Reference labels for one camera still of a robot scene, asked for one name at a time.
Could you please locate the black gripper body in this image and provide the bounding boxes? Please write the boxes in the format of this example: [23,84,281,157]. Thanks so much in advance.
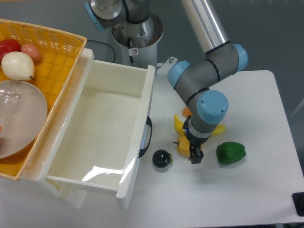
[182,115,209,146]

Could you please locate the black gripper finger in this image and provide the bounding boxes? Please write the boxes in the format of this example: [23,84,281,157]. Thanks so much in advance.
[188,144,204,164]

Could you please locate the yellow bell pepper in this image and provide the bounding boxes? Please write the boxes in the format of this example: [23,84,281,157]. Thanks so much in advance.
[173,135,190,156]

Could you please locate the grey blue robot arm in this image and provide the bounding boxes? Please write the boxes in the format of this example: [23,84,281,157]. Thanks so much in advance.
[85,0,248,164]

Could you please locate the green bell pepper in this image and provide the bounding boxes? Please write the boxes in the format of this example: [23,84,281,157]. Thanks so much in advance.
[216,142,246,165]

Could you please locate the yellow banana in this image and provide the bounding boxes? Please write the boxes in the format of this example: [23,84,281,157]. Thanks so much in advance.
[173,114,226,137]

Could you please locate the orange papaya slice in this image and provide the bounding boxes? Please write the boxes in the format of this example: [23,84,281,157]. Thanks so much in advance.
[181,107,192,117]

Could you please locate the dark purple mangosteen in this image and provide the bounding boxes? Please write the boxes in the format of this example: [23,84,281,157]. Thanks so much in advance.
[152,149,173,169]

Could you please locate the white open drawer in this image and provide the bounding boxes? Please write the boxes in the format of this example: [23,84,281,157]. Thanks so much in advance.
[47,60,155,209]

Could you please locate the black object at edge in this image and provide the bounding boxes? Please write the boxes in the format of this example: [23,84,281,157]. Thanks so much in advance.
[292,192,304,217]

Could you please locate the yellow woven basket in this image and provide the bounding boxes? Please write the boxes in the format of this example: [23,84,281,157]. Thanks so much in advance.
[0,19,87,181]

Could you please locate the white drawer cabinet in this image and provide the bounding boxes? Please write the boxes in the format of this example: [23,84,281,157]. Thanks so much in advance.
[0,48,94,209]

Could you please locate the pink peach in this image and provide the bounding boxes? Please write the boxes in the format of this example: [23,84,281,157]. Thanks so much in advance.
[20,44,42,64]

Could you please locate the clear plastic wrap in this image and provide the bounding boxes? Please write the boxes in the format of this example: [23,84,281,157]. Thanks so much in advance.
[0,80,19,111]

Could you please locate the white pear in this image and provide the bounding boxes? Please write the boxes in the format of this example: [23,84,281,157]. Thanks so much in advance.
[1,51,36,81]

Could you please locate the red apple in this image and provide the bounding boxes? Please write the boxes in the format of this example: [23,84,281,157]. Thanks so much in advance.
[0,39,21,62]

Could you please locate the black drawer handle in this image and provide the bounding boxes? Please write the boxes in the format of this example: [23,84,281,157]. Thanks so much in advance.
[138,116,153,158]

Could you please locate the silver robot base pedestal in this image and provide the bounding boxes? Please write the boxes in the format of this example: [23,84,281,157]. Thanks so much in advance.
[112,13,178,75]

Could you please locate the black cable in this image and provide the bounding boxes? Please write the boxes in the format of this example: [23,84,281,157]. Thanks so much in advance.
[86,39,116,63]

